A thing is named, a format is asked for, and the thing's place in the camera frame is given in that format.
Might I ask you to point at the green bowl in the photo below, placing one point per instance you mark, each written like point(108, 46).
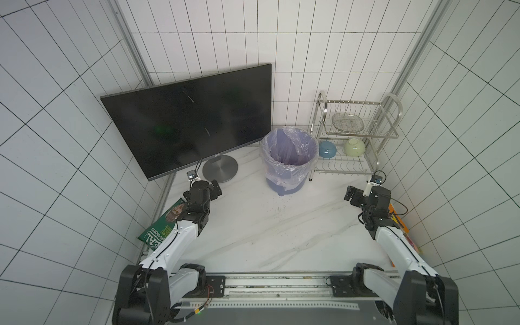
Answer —
point(354, 147)

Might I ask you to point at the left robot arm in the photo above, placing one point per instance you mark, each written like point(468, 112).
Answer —
point(170, 252)

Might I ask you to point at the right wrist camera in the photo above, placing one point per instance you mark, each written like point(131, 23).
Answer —
point(377, 179)

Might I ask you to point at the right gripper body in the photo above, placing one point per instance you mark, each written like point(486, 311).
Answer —
point(361, 197)

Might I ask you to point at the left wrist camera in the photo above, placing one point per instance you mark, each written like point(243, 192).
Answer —
point(193, 176)

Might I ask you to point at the green snack bag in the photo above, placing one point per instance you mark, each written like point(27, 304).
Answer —
point(154, 235)

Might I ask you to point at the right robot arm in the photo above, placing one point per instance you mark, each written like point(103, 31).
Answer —
point(402, 256)

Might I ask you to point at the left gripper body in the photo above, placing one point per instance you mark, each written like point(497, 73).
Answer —
point(214, 193)

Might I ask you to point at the steel dish rack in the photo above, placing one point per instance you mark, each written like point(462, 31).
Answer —
point(381, 120)

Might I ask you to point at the purple trash bin with liner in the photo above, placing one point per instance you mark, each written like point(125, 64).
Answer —
point(289, 155)

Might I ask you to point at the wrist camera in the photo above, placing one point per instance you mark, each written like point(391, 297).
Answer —
point(377, 179)
point(193, 176)

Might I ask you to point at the clear glass plate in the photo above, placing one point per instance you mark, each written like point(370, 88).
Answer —
point(348, 123)

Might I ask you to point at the round grey monitor base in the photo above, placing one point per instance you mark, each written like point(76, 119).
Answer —
point(221, 168)

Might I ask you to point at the aluminium mounting rail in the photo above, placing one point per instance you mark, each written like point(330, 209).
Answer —
point(280, 290)

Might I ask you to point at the orange candy bag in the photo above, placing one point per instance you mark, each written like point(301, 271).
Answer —
point(402, 226)

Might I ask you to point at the black flat monitor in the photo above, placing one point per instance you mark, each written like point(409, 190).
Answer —
point(172, 126)

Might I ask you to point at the blue bowl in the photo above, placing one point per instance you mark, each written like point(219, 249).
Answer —
point(327, 150)

